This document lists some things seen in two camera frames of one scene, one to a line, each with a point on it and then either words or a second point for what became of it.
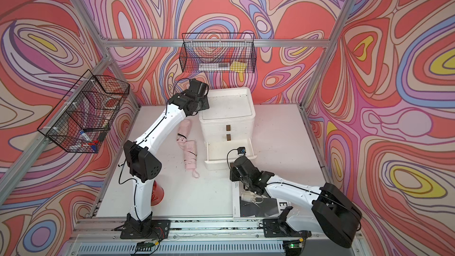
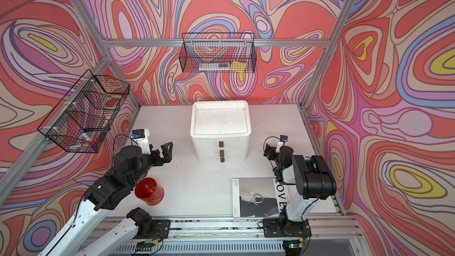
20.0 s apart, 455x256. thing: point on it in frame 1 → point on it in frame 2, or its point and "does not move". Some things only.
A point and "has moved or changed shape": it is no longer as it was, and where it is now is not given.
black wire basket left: [82, 120] does not move
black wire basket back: [221, 53] does not move
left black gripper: [206, 105] → [159, 160]
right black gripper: [233, 177] → [272, 150]
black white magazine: [267, 207] does not move
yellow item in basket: [237, 66] does not move
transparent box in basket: [214, 66] does not move
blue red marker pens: [92, 143] does not move
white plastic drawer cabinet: [228, 124] has moved or changed shape
